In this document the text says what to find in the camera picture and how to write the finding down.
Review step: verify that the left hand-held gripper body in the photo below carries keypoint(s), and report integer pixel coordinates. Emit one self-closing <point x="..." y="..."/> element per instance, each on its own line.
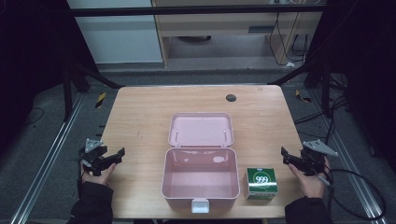
<point x="93" y="154"/>

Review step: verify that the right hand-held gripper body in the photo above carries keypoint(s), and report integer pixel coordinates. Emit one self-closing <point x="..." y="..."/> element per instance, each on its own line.
<point x="314" y="158"/>

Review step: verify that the person's left hand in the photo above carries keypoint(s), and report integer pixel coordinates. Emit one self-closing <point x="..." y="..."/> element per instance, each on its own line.
<point x="101" y="178"/>

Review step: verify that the person's right hand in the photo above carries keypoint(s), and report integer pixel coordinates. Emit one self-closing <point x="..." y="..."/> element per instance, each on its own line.
<point x="309" y="185"/>

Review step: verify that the green and white medicine box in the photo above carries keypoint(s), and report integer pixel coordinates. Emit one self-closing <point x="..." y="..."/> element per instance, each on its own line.
<point x="261" y="183"/>

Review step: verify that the yellow and black tape piece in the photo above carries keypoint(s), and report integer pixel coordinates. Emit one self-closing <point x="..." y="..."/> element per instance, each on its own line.
<point x="302" y="97"/>
<point x="100" y="100"/>

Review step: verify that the black metal stand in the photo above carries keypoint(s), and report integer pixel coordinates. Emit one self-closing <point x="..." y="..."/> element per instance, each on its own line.
<point x="67" y="93"/>
<point x="325" y="90"/>

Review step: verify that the dark round table grommet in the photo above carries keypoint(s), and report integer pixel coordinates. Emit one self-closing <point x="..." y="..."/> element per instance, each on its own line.
<point x="231" y="98"/>

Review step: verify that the pink plastic box with lid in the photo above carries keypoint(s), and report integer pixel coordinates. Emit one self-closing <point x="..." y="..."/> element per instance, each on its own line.
<point x="200" y="174"/>

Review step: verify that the white plug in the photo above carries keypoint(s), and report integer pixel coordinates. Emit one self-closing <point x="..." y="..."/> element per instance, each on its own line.
<point x="289" y="64"/>

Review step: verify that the black curtain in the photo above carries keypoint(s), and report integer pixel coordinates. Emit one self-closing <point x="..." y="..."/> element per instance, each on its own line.
<point x="367" y="68"/>
<point x="31" y="62"/>

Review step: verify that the white cabinet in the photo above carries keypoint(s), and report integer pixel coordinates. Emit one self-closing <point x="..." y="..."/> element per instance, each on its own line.
<point x="118" y="40"/>

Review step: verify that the light wooden desk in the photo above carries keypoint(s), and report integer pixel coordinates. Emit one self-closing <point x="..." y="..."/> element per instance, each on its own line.
<point x="218" y="25"/>

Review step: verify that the black horizontal bar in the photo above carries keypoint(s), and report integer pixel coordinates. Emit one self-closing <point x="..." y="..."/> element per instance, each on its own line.
<point x="186" y="11"/>

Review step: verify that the aluminium floor rail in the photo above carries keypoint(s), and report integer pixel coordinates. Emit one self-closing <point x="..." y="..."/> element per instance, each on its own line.
<point x="46" y="161"/>
<point x="351" y="174"/>

